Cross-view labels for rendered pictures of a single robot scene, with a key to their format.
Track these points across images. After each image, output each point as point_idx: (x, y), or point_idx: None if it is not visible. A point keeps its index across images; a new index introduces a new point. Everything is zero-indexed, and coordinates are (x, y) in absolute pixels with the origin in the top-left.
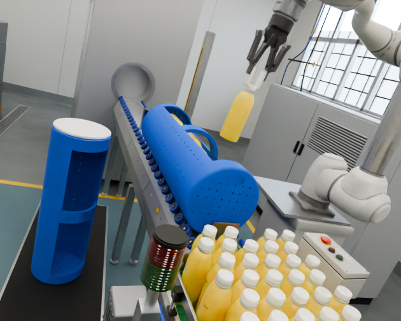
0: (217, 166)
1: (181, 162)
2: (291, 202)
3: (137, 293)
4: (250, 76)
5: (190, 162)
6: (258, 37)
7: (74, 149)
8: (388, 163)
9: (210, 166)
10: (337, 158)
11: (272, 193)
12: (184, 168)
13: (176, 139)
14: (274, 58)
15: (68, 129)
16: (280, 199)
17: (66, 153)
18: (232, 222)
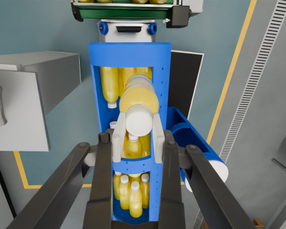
0: (154, 50)
1: (167, 95)
2: (12, 100)
3: (188, 3)
4: (160, 123)
5: (165, 84)
6: (255, 228)
7: (209, 152)
8: None
9: (159, 55)
10: None
11: (34, 116)
12: (168, 81)
13: None
14: (98, 174)
15: (219, 168)
16: (27, 104)
17: (211, 151)
18: (120, 29)
